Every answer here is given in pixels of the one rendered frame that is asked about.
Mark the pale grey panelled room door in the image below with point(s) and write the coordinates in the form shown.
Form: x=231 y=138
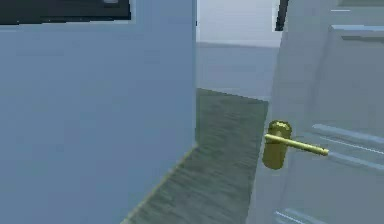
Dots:
x=336 y=86

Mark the black framed wall picture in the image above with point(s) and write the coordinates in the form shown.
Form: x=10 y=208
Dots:
x=60 y=10

